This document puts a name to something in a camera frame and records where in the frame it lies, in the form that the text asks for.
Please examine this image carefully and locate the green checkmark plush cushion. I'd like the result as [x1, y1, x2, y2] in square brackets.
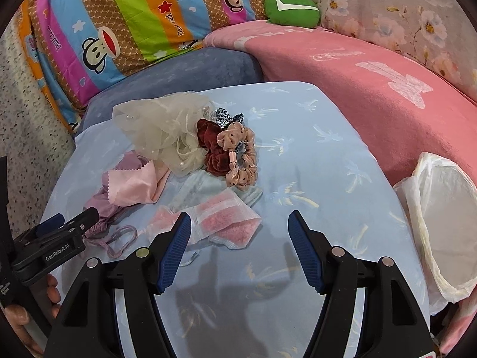
[264, 0, 321, 28]

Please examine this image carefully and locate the black white patterned scrunchie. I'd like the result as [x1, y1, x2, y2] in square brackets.
[212, 107, 248, 165]

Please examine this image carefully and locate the dark blue pillow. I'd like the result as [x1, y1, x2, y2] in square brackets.
[77, 48, 264, 133]

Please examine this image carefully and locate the beige organza pearl scrunchie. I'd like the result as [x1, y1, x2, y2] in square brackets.
[112, 91, 214, 177]

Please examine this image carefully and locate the pink fleece blanket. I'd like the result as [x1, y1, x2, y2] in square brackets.
[202, 20, 477, 355]

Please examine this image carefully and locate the grey green cloth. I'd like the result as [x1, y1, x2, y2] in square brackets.
[168, 170, 263, 212]

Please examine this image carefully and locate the mauve fabric piece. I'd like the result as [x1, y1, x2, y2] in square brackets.
[83, 150, 148, 240]

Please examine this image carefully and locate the white lined trash bin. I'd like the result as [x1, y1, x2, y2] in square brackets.
[394, 152, 476, 314]

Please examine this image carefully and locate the light blue palm-print pillow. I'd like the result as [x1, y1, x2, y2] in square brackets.
[40, 81, 432, 358]

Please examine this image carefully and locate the dark red velvet scrunchie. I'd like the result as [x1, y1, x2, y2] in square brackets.
[196, 119, 230, 176]

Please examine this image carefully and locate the person's left hand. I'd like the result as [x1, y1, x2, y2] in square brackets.
[1, 274, 61, 357]

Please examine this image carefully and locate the pink satin cloth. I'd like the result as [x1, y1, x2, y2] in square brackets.
[107, 160, 171, 207]

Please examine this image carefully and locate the colourful monkey print quilt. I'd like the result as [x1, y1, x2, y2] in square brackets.
[17, 0, 265, 132]

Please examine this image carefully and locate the pink granule sachet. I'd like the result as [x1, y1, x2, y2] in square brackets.
[144, 187, 263, 251]

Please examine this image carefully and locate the grey floral bedsheet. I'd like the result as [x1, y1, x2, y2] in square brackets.
[313, 0, 476, 99]

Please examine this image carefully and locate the purple hair tie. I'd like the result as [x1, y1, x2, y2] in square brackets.
[83, 225, 139, 259]

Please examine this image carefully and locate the pink dotted scrunchie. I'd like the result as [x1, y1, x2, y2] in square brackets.
[217, 121, 258, 191]

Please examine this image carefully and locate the speckled grey blanket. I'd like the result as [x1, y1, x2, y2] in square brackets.
[0, 19, 74, 237]

